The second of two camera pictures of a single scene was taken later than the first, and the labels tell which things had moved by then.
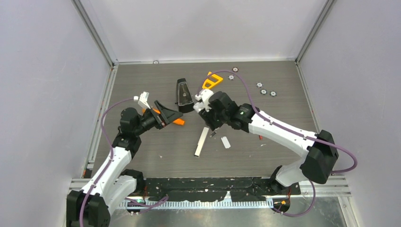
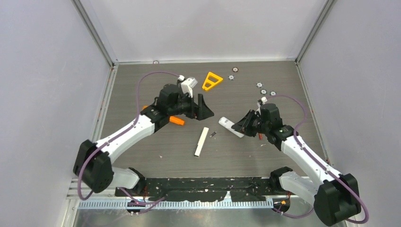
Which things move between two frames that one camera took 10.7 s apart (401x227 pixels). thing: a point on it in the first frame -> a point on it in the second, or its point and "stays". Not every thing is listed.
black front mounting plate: [239, 189] stays
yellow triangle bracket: [213, 80] stays
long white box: [199, 147] stays
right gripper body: [214, 119] -> [263, 126]
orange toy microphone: [177, 121] stays
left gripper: [167, 115] -> [199, 111]
